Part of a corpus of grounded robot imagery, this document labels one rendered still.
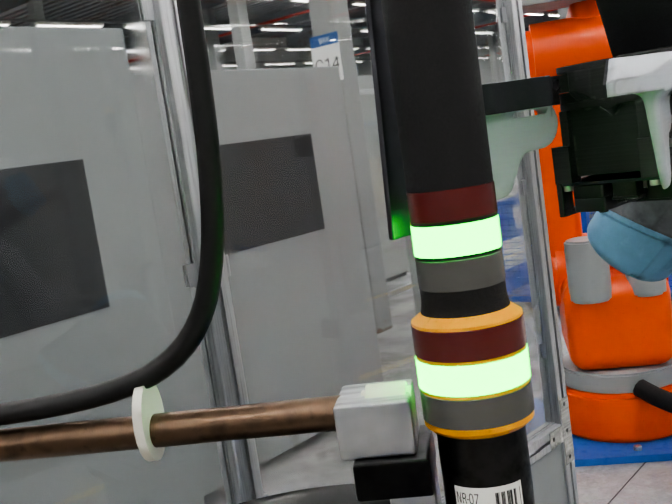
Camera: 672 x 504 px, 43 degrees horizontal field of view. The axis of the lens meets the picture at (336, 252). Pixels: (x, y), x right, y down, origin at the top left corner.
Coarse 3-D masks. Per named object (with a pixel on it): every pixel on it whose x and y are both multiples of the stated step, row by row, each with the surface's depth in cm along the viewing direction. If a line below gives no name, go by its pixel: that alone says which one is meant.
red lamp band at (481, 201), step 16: (432, 192) 31; (448, 192) 31; (464, 192) 31; (480, 192) 31; (416, 208) 32; (432, 208) 31; (448, 208) 31; (464, 208) 31; (480, 208) 31; (496, 208) 32
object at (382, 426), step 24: (360, 384) 35; (408, 384) 34; (336, 408) 33; (360, 408) 33; (384, 408) 32; (408, 408) 32; (336, 432) 33; (360, 432) 33; (384, 432) 33; (408, 432) 32; (432, 432) 35; (360, 456) 33; (384, 456) 33; (408, 456) 33; (432, 456) 34; (360, 480) 32; (384, 480) 32; (408, 480) 32; (432, 480) 32
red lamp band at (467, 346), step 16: (416, 336) 32; (432, 336) 32; (448, 336) 31; (464, 336) 31; (480, 336) 31; (496, 336) 31; (512, 336) 31; (416, 352) 33; (432, 352) 32; (448, 352) 31; (464, 352) 31; (480, 352) 31; (496, 352) 31; (512, 352) 31
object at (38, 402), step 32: (192, 0) 32; (192, 32) 32; (192, 64) 33; (192, 96) 33; (192, 320) 34; (192, 352) 35; (96, 384) 35; (128, 384) 35; (0, 416) 36; (32, 416) 36; (160, 448) 36
